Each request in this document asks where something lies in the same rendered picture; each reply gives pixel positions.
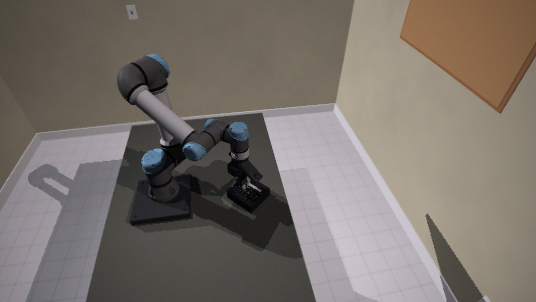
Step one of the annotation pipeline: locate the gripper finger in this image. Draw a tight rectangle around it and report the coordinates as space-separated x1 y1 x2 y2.
244 176 250 191
235 175 246 191

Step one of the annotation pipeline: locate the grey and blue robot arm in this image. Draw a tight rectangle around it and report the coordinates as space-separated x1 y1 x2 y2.
117 54 249 203

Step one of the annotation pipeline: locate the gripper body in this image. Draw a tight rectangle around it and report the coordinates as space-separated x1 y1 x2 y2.
227 152 249 180

